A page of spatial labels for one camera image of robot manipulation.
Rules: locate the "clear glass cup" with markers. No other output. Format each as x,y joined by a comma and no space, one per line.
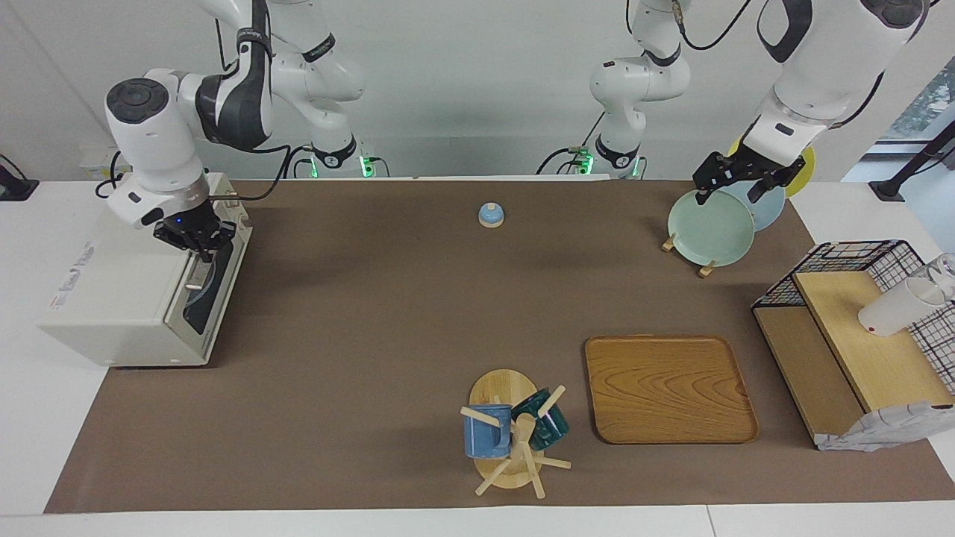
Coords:
944,270

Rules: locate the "white cup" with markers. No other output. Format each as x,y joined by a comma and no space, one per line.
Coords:
891,309

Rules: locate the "pale green plate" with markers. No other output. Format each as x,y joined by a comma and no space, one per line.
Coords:
709,230

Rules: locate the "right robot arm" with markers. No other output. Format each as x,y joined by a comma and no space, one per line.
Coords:
231,97

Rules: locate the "wooden mug tree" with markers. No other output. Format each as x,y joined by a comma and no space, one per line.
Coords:
503,388

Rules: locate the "dark green mug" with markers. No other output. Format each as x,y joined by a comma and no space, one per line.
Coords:
550,429

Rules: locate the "grey checked cloth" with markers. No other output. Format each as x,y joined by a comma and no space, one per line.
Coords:
880,431

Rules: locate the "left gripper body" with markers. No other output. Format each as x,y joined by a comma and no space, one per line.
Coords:
755,168

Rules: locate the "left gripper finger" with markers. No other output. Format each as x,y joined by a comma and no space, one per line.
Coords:
712,176
783,181

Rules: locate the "black stand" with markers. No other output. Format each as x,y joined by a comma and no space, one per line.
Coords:
15,188
914,160

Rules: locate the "wooden plate rack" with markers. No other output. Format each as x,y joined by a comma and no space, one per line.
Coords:
706,271

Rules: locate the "wooden step shelf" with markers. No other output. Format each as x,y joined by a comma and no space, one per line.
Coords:
873,350

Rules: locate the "wooden tray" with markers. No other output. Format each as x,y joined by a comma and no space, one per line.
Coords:
668,388

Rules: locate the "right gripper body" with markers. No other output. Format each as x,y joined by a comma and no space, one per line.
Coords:
186,222

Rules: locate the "blue white service bell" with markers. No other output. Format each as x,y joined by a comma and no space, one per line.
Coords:
491,215

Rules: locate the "window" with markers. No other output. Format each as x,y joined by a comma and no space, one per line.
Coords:
925,104

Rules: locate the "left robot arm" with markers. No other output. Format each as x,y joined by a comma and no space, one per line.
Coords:
828,60

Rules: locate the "light blue plate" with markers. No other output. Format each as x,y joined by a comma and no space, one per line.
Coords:
768,212

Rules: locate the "white toaster oven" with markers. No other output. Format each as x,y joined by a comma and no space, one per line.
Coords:
119,298

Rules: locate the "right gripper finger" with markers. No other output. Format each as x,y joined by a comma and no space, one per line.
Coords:
221,242
179,243

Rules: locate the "yellow plate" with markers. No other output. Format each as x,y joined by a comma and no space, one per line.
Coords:
807,165

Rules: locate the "blue mug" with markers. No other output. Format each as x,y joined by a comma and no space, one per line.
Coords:
485,436

